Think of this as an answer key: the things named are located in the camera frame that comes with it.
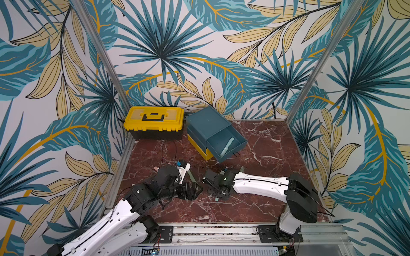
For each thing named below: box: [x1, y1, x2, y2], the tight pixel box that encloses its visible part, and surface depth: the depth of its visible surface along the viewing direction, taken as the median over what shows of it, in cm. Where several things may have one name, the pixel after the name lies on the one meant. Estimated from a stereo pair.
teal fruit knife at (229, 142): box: [219, 137, 235, 158], surface depth 89 cm
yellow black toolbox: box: [123, 106, 185, 141], surface depth 99 cm
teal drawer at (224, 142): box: [205, 124, 248, 164], surface depth 88 cm
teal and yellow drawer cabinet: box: [185, 106, 248, 164], surface depth 90 cm
